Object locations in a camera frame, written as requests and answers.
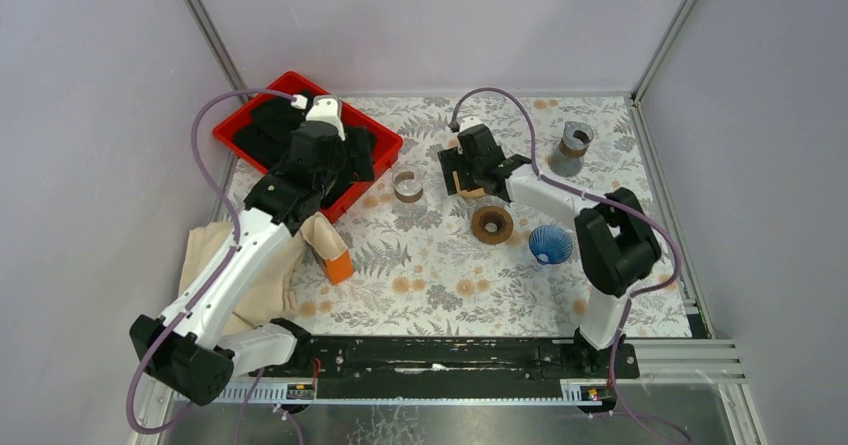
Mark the clear glass carafe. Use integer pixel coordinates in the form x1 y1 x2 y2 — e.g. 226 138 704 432
392 168 424 203

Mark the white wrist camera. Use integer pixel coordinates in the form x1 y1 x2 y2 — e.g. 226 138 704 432
290 94 346 141
448 116 483 133

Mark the beige cloth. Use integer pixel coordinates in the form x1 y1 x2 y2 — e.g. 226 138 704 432
179 213 347 335

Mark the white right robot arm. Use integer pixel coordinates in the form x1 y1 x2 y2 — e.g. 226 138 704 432
438 122 661 377

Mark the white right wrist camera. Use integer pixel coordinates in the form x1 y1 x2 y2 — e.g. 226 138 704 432
448 116 483 133

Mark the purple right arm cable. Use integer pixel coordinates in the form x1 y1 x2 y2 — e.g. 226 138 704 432
449 87 694 445

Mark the blue ribbed glass dripper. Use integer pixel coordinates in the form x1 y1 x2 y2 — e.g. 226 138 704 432
528 225 573 265

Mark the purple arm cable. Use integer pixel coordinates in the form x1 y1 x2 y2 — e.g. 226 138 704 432
449 87 694 445
125 89 297 437

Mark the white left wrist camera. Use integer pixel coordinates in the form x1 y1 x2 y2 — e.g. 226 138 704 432
290 94 346 141

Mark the orange coffee filter box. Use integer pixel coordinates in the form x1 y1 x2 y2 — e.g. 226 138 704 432
311 233 354 285

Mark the dark wooden dripper ring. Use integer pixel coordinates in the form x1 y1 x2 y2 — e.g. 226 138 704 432
470 205 515 246

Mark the black cloth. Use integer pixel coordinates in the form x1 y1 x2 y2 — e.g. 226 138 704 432
233 94 355 209

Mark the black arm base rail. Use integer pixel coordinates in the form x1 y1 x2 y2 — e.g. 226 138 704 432
265 321 640 401

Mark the light wooden dripper ring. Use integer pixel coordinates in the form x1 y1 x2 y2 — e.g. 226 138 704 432
451 168 488 201

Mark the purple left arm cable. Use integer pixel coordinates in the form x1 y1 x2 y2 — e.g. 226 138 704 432
125 89 297 437

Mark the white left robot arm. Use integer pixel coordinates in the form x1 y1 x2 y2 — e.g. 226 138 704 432
130 120 376 406

